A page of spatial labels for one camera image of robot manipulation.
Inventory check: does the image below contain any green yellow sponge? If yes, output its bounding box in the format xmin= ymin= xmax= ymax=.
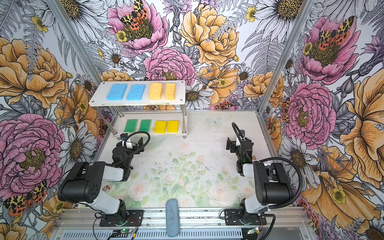
xmin=139 ymin=120 xmax=152 ymax=133
xmin=123 ymin=119 xmax=138 ymax=133

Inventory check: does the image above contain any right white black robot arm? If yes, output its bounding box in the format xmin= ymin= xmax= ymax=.
xmin=224 ymin=139 xmax=294 ymax=226

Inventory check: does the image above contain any orange cellulose sponge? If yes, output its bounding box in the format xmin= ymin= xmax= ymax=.
xmin=165 ymin=83 xmax=177 ymax=101

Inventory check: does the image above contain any right black corrugated cable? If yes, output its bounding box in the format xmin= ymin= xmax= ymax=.
xmin=231 ymin=122 xmax=304 ymax=209

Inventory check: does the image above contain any white two-tier metal shelf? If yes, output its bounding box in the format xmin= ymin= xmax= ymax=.
xmin=89 ymin=81 xmax=188 ymax=138

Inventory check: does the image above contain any green circuit board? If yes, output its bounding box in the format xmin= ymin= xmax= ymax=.
xmin=110 ymin=229 xmax=137 ymax=238

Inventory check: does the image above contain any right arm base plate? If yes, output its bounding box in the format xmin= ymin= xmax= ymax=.
xmin=223 ymin=209 xmax=267 ymax=226

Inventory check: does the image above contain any blue cellulose sponge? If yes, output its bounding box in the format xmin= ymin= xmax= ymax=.
xmin=107 ymin=84 xmax=128 ymax=101
xmin=126 ymin=84 xmax=146 ymax=101

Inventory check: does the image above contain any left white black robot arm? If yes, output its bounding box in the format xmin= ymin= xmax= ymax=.
xmin=58 ymin=134 xmax=146 ymax=226

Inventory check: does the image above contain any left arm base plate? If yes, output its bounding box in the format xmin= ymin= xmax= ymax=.
xmin=99 ymin=210 xmax=144 ymax=227

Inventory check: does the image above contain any grey oval pad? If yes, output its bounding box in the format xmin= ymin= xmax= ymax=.
xmin=166 ymin=199 xmax=181 ymax=238

